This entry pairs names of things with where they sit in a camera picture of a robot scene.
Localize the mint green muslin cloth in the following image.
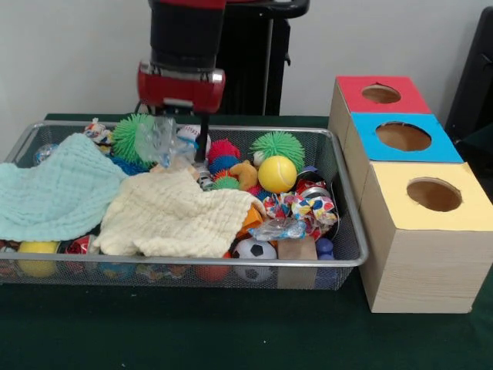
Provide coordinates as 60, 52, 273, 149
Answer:
0, 133, 130, 241

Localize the white baseball with red stitching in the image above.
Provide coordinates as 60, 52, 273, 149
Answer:
176, 123, 212, 155

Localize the dark green table cloth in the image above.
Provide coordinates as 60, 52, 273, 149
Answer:
0, 112, 493, 370

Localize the cream muslin cloth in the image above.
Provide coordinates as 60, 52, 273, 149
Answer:
92, 167, 267, 258

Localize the silver wire mesh bin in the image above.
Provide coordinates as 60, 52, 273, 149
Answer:
0, 119, 370, 291

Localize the orange plush toy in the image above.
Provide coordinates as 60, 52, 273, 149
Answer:
230, 160, 259, 190

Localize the black upright panel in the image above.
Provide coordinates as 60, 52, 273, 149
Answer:
444, 5, 493, 134

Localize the wooden box with three holes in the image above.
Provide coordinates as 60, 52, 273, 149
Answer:
327, 75, 485, 314

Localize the small black and white football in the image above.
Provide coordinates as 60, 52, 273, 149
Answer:
230, 237, 278, 281

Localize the yellow tennis-style ball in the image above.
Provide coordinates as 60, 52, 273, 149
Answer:
257, 155, 298, 193

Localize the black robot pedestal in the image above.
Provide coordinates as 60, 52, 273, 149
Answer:
210, 0, 311, 116

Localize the clear plastic bottle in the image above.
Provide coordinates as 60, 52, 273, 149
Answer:
135, 115, 197, 169

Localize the crumpled colourful patterned paper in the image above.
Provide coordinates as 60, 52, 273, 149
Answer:
267, 190, 339, 240

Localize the multicolour spiky caterpillar toy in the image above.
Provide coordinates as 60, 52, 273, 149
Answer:
207, 138, 273, 202

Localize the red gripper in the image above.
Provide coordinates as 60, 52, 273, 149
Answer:
137, 61, 227, 166

